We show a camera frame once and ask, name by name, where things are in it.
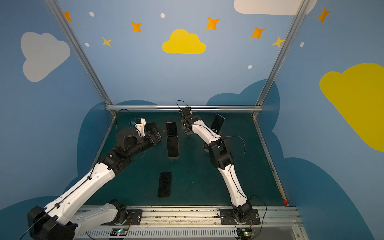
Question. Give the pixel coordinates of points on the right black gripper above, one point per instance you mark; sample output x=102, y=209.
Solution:
x=186, y=122

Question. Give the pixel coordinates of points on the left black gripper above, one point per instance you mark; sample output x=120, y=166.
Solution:
x=154, y=135

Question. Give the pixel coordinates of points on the white phone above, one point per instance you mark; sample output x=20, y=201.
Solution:
x=205, y=145

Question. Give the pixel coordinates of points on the dark phone grey stand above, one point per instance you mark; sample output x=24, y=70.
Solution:
x=165, y=185

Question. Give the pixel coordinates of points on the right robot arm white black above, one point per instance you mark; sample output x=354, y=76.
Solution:
x=221, y=158

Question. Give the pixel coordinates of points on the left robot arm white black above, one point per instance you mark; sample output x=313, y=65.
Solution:
x=58, y=220

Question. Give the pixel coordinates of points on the purple phone back middle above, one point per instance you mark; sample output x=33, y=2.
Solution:
x=172, y=129

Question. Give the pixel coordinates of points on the blue phone front middle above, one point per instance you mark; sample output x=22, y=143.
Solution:
x=173, y=147

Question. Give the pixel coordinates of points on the black phone wooden stand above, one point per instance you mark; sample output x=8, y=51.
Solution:
x=217, y=124

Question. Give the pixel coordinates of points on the left green circuit board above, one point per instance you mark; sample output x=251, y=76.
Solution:
x=118, y=232

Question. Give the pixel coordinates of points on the green circuit board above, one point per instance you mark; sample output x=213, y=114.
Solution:
x=244, y=233
x=118, y=232

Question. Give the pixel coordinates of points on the right green circuit board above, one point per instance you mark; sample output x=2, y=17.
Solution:
x=244, y=233

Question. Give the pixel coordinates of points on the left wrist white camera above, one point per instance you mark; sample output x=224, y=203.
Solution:
x=139, y=124

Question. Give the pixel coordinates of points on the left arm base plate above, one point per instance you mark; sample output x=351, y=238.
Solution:
x=127, y=217

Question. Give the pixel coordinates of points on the left aluminium frame post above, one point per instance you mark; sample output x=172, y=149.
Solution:
x=57, y=12

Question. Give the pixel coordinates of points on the aluminium frame post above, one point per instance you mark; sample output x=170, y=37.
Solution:
x=291, y=34
x=57, y=12

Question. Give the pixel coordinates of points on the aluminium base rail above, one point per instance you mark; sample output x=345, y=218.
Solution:
x=192, y=222

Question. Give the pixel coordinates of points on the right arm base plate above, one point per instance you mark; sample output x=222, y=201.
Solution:
x=227, y=217

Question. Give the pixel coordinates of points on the right aluminium frame post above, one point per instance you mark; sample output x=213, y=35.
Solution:
x=291, y=34

